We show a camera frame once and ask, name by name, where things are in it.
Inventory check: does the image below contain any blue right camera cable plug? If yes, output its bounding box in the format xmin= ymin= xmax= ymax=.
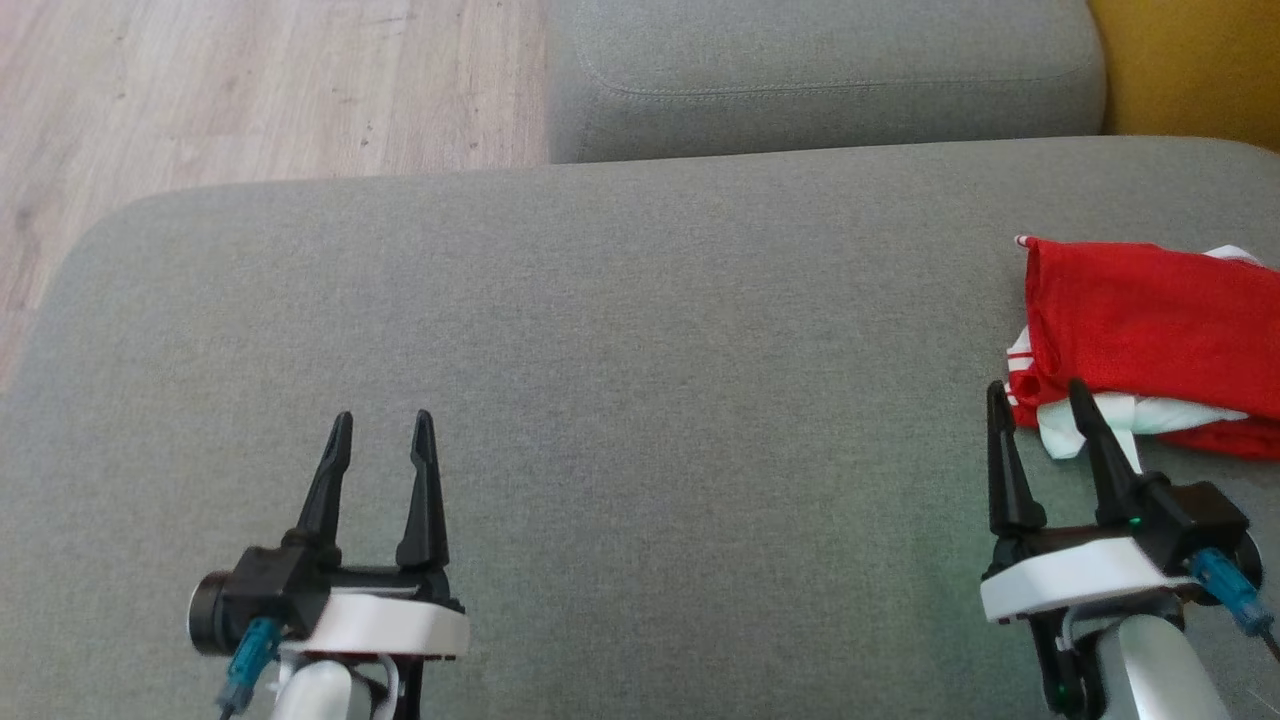
xmin=1189 ymin=547 xmax=1278 ymax=643

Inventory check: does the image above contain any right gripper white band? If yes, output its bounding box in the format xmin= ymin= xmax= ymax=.
xmin=979 ymin=377 xmax=1198 ymax=720

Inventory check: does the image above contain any blue left camera cable plug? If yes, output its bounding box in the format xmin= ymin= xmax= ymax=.
xmin=219 ymin=616 xmax=285 ymax=717

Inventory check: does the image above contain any blue camera cable plug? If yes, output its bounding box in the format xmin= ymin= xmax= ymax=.
xmin=1189 ymin=547 xmax=1278 ymax=643
xmin=219 ymin=616 xmax=285 ymax=717

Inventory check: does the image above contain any red and white jersey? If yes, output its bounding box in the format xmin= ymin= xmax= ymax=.
xmin=1004 ymin=234 xmax=1280 ymax=462

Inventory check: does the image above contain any grey sofa seat cushion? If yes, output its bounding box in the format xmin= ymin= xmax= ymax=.
xmin=544 ymin=0 xmax=1107 ymax=165

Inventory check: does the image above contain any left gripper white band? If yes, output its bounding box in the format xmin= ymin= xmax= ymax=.
xmin=292 ymin=409 xmax=472 ymax=720

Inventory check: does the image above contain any yellow sofa back cushion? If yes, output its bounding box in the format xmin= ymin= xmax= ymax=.
xmin=1087 ymin=0 xmax=1280 ymax=153

